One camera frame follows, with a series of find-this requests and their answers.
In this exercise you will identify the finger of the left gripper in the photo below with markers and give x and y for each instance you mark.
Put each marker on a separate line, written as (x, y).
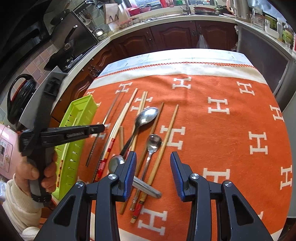
(57, 136)

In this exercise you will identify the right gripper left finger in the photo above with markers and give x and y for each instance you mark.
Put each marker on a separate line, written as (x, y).
(70, 220)

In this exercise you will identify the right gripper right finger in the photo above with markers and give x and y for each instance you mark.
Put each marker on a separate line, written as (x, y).
(236, 219)

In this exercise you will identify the wooden chopstick red end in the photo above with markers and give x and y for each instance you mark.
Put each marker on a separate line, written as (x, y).
(155, 167)

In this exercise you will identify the short brown wooden stick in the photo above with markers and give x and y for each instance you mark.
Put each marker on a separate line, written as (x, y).
(121, 138)

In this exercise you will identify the small steel spoon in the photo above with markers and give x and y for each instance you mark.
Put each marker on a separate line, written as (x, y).
(153, 144)

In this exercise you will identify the red-patterned light chopstick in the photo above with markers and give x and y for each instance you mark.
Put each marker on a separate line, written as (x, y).
(110, 142)

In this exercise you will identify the large steel spoon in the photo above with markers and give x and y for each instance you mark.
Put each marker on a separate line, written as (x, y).
(146, 116)

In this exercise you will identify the brown wooden chopstick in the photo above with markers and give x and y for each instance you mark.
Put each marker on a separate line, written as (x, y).
(140, 164)

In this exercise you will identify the light bamboo chopstick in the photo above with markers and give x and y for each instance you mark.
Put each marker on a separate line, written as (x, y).
(137, 124)

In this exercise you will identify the white sleeve left forearm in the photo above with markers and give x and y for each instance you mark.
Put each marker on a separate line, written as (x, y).
(21, 211)

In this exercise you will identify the left hand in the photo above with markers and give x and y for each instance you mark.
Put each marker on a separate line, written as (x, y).
(26, 171)

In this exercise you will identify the pink rice cooker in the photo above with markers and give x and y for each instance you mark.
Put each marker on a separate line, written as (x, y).
(9, 155)

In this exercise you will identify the green plastic utensil tray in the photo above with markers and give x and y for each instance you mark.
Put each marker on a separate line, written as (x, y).
(79, 113)

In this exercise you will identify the black wok on stove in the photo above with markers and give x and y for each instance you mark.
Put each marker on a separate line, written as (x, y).
(64, 55)

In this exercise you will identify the orange H-pattern blanket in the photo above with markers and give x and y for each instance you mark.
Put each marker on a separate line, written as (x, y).
(219, 115)

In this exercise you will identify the white countertop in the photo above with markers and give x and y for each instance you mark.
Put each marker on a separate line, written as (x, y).
(271, 57)

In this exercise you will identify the dark wooden cabinets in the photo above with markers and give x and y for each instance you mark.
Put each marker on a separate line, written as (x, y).
(168, 36)

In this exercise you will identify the sink faucet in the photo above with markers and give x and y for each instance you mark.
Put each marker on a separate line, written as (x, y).
(187, 8)

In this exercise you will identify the white electric kettle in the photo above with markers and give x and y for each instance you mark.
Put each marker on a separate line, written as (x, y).
(240, 9)

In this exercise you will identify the black pan on wall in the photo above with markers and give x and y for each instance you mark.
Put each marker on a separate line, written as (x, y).
(17, 104)

